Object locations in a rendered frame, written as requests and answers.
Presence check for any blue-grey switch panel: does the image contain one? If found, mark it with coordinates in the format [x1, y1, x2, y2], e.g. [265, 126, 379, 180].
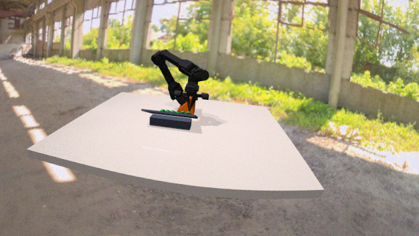
[141, 109, 198, 130]

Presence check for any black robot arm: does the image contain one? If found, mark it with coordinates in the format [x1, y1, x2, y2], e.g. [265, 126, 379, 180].
[151, 49, 209, 107]

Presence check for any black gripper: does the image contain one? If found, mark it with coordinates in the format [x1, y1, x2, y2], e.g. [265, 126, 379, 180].
[173, 81, 209, 111]

